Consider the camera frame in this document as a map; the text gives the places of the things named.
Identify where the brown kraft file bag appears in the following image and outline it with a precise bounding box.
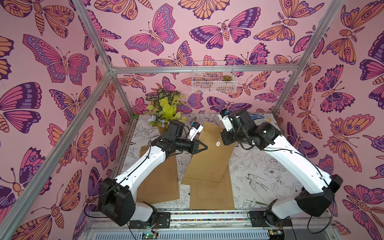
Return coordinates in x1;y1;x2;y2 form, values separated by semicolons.
181;122;235;187

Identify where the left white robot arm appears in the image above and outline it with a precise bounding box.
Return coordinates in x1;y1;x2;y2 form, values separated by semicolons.
97;137;208;227

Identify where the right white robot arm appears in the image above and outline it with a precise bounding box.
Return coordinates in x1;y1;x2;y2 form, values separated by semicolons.
218;109;343;225

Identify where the left kraft file bag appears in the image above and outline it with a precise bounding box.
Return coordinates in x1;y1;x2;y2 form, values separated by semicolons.
137;156;180;205

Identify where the bottom kraft file bag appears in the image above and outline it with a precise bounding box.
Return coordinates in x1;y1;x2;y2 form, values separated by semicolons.
190;166;235;210

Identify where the blue dotted knit glove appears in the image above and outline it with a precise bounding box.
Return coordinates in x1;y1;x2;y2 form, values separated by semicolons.
250;114;265;121

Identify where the potted green plant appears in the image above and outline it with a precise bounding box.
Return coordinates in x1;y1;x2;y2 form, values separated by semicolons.
145;89;187;134

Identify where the small succulent in basket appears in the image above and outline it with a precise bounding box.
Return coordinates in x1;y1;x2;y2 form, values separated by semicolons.
222;75;233;82

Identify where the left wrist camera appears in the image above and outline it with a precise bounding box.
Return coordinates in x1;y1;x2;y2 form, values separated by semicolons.
188;122;204;141

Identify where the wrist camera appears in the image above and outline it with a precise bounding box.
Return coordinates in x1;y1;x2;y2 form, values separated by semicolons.
219;109;233;132
188;122;204;141

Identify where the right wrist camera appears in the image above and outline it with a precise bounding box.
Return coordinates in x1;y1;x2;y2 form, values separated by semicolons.
219;109;233;132

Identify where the white wire basket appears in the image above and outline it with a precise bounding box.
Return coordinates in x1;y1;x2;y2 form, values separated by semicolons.
191;65;238;95

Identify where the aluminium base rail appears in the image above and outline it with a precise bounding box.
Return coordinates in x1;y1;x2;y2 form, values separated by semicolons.
80;209;343;240

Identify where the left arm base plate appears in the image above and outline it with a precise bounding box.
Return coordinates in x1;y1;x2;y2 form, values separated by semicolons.
129;212;171;230

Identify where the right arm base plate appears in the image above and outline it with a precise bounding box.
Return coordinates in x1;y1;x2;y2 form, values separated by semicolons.
248;211;293;228

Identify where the aluminium frame post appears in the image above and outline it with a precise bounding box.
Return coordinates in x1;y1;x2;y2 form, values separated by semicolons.
272;0;344;117

